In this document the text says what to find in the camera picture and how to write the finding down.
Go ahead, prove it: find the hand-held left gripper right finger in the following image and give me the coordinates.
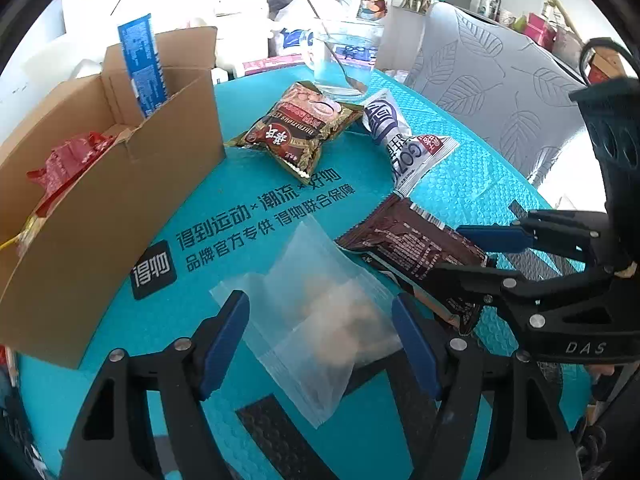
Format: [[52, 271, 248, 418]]
[[391, 294, 583, 480]]

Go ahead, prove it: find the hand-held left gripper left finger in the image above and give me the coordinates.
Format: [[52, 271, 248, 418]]
[[60, 290, 251, 480]]

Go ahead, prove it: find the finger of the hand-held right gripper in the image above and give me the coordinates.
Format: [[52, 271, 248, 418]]
[[429, 266, 615, 332], [456, 207, 608, 273]]

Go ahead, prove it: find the dark brown snack packet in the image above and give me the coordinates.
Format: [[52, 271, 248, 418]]
[[336, 194, 493, 336]]

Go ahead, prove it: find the clear translucent snack packet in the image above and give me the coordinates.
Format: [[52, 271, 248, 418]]
[[209, 214, 405, 426]]

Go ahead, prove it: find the purple white snack packet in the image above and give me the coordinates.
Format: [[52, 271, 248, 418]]
[[361, 89, 460, 198]]

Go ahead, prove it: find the brown cardboard box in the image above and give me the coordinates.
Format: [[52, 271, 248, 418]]
[[0, 25, 228, 371]]

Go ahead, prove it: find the red gold peanut packet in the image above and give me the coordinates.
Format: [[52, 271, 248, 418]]
[[224, 81, 365, 183]]

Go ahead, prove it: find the red snack packet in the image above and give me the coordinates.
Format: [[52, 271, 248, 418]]
[[26, 132, 118, 213]]

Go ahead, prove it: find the blue tube with white cap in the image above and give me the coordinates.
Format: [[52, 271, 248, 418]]
[[116, 12, 169, 120]]

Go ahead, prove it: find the grey leaf-pattern chair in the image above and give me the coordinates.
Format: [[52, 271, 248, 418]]
[[375, 2, 616, 211]]

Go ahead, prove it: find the metal spoon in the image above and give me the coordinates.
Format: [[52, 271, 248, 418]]
[[306, 0, 368, 95]]

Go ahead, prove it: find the pink gift box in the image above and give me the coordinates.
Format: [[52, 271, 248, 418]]
[[525, 12, 556, 46]]

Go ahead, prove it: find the pink slim box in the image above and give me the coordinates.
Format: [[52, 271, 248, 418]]
[[240, 55, 306, 77]]

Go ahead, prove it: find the blue white packet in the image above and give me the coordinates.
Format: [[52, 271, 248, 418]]
[[277, 27, 313, 56]]

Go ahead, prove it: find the clear plastic bag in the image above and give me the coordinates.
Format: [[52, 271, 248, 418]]
[[267, 0, 346, 56]]

